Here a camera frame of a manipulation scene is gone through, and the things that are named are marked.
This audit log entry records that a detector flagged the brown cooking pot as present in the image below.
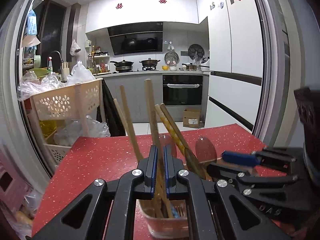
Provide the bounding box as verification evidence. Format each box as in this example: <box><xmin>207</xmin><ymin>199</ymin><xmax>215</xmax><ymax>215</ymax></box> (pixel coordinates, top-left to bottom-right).
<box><xmin>140</xmin><ymin>58</ymin><xmax>160</xmax><ymax>70</ymax></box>

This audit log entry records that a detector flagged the beige utensil holder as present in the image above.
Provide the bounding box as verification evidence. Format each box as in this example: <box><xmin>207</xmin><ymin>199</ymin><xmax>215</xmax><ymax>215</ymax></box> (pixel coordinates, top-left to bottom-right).
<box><xmin>139</xmin><ymin>200</ymin><xmax>189</xmax><ymax>239</ymax></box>

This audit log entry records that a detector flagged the black hanging pan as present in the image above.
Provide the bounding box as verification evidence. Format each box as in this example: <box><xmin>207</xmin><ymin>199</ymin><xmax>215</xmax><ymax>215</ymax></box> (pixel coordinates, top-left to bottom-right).
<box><xmin>188</xmin><ymin>44</ymin><xmax>205</xmax><ymax>59</ymax></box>

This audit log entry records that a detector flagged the plain bamboo chopstick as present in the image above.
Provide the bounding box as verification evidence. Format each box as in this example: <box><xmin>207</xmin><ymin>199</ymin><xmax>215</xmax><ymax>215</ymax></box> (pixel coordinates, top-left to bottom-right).
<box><xmin>160</xmin><ymin>103</ymin><xmax>206</xmax><ymax>179</ymax></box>

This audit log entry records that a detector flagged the black wok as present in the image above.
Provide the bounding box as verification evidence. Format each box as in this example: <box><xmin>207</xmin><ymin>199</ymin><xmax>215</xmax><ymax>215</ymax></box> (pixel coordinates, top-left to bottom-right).
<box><xmin>110</xmin><ymin>60</ymin><xmax>133</xmax><ymax>72</ymax></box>

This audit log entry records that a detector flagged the white refrigerator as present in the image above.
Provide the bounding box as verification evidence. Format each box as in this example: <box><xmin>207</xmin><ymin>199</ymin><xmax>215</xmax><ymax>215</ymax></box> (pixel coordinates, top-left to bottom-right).
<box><xmin>197</xmin><ymin>0</ymin><xmax>264</xmax><ymax>132</ymax></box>

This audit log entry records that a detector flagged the black hanging bag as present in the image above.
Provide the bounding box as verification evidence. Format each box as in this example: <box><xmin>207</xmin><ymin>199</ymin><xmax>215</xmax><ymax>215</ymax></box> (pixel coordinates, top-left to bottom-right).
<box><xmin>101</xmin><ymin>80</ymin><xmax>126</xmax><ymax>137</ymax></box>

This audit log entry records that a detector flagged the round hanging strainer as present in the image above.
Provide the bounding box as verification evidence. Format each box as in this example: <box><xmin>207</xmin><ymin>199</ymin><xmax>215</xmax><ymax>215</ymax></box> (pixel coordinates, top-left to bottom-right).
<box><xmin>164</xmin><ymin>41</ymin><xmax>180</xmax><ymax>66</ymax></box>

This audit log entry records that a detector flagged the cardboard box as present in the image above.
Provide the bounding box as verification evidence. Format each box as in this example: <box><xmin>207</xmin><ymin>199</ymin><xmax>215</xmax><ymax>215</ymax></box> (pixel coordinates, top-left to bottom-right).
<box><xmin>183</xmin><ymin>108</ymin><xmax>201</xmax><ymax>128</ymax></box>

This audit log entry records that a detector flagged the black range hood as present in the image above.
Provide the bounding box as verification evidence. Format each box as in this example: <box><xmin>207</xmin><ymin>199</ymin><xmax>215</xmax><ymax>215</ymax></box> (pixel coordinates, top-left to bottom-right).
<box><xmin>107</xmin><ymin>22</ymin><xmax>163</xmax><ymax>55</ymax></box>

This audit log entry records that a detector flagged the patterned bamboo chopstick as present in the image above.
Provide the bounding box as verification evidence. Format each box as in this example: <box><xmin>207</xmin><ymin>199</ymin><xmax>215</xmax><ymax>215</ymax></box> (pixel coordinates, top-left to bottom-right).
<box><xmin>155</xmin><ymin>104</ymin><xmax>185</xmax><ymax>158</ymax></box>

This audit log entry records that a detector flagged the beige plastic storage cart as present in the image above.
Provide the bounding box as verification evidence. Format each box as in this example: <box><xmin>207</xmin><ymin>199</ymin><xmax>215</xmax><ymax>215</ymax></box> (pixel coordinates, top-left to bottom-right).
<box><xmin>28</xmin><ymin>78</ymin><xmax>106</xmax><ymax>168</ymax></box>

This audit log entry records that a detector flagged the small saucepan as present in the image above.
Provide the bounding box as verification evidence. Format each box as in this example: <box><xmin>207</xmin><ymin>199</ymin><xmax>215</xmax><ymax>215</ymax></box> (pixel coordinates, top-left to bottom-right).
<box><xmin>182</xmin><ymin>63</ymin><xmax>209</xmax><ymax>72</ymax></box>

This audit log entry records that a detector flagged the black built-in oven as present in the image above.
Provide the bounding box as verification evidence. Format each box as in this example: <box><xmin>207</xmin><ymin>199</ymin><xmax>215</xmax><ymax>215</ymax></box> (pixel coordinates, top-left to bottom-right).
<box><xmin>163</xmin><ymin>75</ymin><xmax>203</xmax><ymax>106</ymax></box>

